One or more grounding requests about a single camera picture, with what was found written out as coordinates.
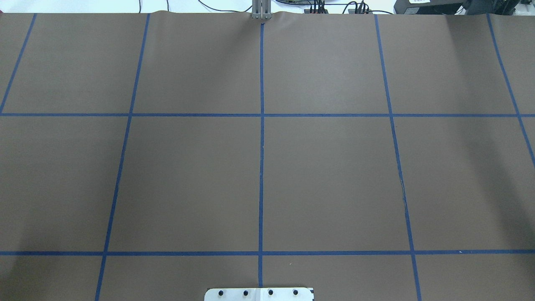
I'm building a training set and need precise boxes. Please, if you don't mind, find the brown paper table cover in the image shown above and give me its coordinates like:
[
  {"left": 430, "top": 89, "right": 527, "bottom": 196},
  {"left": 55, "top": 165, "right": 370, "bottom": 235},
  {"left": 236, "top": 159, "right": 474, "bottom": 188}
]
[{"left": 1, "top": 11, "right": 534, "bottom": 301}]

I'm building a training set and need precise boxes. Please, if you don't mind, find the black power adapter box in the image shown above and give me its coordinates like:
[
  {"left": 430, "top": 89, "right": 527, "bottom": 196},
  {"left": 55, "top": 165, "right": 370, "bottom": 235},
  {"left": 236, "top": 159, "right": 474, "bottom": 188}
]
[{"left": 393, "top": 0, "right": 466, "bottom": 15}]

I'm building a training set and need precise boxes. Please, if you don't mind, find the aluminium frame post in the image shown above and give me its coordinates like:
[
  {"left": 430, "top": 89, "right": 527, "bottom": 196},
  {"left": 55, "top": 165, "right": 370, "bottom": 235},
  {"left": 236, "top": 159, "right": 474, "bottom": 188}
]
[{"left": 251, "top": 0, "right": 273, "bottom": 20}]

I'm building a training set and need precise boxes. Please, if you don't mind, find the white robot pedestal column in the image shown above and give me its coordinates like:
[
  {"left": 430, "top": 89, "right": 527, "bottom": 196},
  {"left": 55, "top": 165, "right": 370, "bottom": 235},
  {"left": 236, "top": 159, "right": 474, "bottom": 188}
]
[{"left": 204, "top": 287, "right": 315, "bottom": 301}]

